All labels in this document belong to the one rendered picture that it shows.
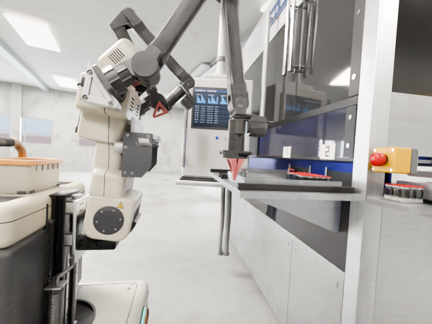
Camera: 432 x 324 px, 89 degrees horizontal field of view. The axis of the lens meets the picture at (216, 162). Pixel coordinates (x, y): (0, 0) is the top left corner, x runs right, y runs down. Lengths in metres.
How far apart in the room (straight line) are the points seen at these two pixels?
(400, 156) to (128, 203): 0.86
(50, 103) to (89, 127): 10.39
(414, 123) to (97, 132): 1.07
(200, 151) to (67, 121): 9.74
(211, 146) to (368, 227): 1.12
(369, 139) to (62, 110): 10.93
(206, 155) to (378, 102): 1.13
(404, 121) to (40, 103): 11.20
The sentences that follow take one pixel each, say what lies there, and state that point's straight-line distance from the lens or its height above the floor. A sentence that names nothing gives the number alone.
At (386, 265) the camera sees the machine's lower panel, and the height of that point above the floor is 0.66.
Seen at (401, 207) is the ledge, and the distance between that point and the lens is 0.76.
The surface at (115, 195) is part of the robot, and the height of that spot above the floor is 0.82.
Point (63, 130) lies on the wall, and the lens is 11.11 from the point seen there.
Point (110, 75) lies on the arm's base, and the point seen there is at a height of 1.19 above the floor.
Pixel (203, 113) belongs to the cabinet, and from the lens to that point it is 1.67.
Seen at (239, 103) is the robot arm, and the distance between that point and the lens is 0.73.
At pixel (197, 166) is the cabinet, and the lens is 1.65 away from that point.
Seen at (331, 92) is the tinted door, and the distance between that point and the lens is 1.04.
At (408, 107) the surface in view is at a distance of 0.95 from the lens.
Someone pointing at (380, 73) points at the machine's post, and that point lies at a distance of 0.89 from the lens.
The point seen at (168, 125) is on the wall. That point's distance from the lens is 11.31.
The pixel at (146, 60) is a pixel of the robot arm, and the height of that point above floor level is 1.25.
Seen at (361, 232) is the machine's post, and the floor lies 0.76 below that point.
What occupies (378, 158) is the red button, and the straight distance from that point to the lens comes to 0.76.
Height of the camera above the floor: 0.98
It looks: 2 degrees down
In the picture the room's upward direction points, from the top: 3 degrees clockwise
